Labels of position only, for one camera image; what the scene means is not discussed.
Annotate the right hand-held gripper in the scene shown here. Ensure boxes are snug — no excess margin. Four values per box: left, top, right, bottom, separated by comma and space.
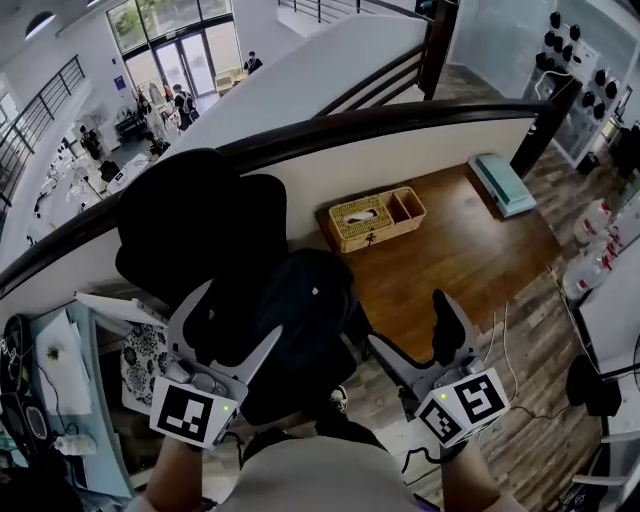
366, 287, 512, 450

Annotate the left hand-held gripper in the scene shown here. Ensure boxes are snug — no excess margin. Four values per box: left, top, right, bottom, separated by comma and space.
148, 277, 285, 451

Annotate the grey backpack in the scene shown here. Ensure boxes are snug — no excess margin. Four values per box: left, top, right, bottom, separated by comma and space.
258, 248, 362, 384

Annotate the black office chair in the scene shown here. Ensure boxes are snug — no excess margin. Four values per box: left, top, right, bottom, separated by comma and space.
113, 148, 369, 427

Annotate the person's left forearm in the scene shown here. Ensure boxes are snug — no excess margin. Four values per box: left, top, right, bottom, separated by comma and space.
147, 437, 207, 512

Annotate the person's right forearm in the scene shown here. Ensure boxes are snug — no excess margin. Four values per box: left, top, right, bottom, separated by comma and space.
438, 447, 502, 512

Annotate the person's sneaker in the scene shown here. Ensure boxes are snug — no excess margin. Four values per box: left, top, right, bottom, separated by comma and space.
329, 384, 350, 416

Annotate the person's black trouser leg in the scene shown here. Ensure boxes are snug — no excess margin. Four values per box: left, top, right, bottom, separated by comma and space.
312, 407, 390, 452

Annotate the wicker tissue box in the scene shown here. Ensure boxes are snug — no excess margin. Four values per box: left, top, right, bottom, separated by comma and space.
327, 186, 428, 254

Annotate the light blue desk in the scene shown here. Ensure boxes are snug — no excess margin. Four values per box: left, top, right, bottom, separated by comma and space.
28, 298, 134, 499

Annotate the white paper sheet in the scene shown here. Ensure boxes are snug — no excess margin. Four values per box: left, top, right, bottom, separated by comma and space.
33, 308, 95, 417

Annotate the person's white shirt torso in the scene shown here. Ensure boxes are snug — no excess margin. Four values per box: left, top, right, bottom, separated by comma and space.
139, 433, 527, 512

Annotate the black standing fan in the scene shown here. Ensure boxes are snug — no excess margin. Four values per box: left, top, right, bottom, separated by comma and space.
566, 333, 640, 419

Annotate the clear plastic water bottle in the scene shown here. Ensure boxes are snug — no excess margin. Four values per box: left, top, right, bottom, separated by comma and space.
573, 198, 614, 247
561, 248, 610, 302

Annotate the teal flat box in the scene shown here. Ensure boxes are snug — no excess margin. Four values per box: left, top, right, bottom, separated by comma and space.
467, 152, 538, 219

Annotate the dark wooden handrail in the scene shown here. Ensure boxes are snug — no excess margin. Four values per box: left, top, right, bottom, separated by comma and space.
0, 98, 557, 301

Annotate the metal railing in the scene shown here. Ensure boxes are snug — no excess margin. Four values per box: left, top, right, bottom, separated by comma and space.
277, 0, 417, 24
0, 54, 87, 207

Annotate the large glass window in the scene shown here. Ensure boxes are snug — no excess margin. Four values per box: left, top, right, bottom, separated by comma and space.
106, 0, 237, 100

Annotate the white floor cable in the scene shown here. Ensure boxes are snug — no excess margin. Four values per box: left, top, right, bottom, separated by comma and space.
486, 299, 522, 402

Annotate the group of black wall-hung items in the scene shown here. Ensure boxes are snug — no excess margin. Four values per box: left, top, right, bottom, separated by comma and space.
534, 10, 622, 121

